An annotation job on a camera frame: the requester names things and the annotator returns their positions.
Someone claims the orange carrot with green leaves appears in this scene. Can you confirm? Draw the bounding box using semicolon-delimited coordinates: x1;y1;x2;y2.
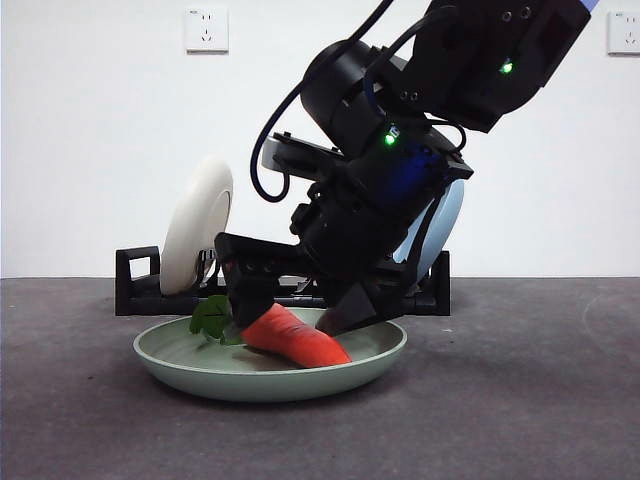
188;294;354;369

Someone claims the green plate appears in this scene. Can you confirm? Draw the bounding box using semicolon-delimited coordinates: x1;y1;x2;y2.
132;307;409;404

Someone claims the blue plate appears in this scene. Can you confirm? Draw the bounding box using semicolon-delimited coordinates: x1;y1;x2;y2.
392;179;466;281

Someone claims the cream white plate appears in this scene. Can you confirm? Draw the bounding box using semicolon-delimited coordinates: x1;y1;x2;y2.
160;154;235;296

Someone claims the black plate rack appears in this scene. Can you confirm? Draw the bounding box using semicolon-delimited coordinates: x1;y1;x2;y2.
114;246;451;317

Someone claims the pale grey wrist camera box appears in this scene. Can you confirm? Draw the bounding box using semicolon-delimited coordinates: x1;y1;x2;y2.
259;132;346;176

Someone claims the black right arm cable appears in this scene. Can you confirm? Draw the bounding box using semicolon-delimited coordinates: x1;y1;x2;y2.
251;0;396;202

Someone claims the white wall socket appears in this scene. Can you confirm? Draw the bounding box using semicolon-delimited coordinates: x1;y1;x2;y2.
185;7;230;55
606;10;640;56

